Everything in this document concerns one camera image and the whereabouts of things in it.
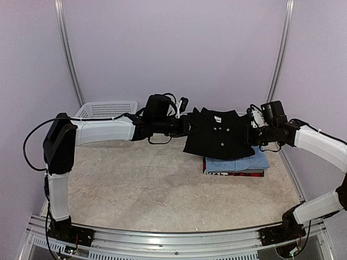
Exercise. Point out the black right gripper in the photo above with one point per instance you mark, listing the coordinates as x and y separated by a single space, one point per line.
250 137

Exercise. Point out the light blue shirt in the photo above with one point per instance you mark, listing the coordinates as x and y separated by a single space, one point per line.
258 161

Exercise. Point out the left aluminium corner post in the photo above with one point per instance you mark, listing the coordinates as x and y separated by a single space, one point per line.
62 26

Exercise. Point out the red black plaid shirt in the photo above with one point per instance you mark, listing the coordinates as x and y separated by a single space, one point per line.
205 167

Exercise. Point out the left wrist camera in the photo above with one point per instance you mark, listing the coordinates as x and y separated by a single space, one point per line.
181 106

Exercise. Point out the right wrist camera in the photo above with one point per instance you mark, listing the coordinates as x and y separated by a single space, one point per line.
256 117

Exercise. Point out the grey printed folded shirt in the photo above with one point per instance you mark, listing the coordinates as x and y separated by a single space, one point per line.
246 173

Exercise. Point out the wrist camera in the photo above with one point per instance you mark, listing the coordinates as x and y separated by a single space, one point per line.
181 106
256 117

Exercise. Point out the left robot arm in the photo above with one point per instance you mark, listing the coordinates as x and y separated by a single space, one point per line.
163 114

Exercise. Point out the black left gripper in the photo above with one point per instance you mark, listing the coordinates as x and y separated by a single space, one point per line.
186 121

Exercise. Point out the white perforated plastic basket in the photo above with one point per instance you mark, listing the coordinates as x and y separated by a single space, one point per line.
106 109

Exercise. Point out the aluminium corner post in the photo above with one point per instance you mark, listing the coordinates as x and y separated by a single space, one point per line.
285 35
62 26

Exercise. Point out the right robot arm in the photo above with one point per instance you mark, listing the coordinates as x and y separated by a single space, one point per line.
269 124

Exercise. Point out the right aluminium corner post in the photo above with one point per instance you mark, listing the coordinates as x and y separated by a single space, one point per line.
285 35

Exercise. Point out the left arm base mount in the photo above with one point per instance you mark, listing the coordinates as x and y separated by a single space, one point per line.
67 232

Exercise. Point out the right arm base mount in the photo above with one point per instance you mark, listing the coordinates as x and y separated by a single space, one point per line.
288 230

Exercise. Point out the black long sleeve shirt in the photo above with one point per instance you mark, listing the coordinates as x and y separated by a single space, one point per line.
218 135

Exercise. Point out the aluminium front rail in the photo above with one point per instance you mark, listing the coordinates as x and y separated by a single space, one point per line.
121 244

